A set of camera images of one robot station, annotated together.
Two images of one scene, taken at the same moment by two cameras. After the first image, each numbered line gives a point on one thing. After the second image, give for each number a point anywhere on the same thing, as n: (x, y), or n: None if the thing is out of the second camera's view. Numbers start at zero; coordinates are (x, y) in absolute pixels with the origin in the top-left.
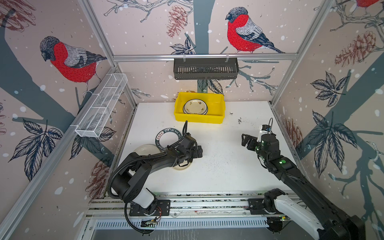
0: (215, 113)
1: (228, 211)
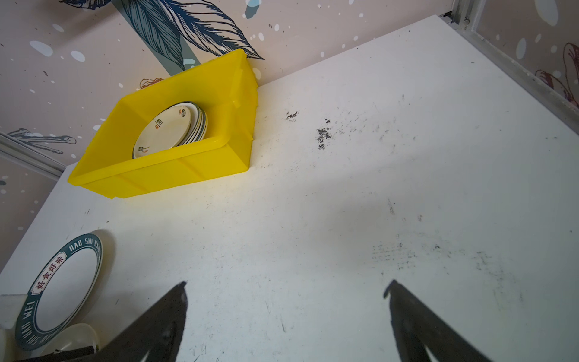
0: (225, 87)
1: None
